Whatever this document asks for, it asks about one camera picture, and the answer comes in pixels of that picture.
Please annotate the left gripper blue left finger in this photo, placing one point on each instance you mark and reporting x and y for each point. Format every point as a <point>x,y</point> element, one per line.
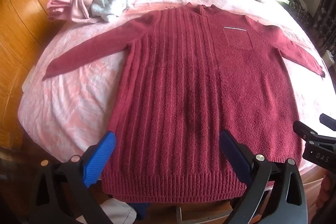
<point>96,157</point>

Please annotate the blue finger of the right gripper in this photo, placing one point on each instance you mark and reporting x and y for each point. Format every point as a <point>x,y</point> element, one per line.
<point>328,121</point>
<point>303,130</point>

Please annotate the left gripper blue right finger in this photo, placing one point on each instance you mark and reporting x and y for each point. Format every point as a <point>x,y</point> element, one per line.
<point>238,155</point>

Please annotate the dark red knit sweater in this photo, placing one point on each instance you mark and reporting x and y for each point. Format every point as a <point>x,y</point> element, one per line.
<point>190,73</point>

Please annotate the person right hand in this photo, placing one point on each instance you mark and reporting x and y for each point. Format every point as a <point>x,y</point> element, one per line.
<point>324,195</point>

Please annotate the white cloth on floor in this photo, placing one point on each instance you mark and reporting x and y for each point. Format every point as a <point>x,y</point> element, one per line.
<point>119,212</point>

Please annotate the pink floral bed blanket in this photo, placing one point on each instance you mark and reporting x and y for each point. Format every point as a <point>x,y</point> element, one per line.
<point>68,113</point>

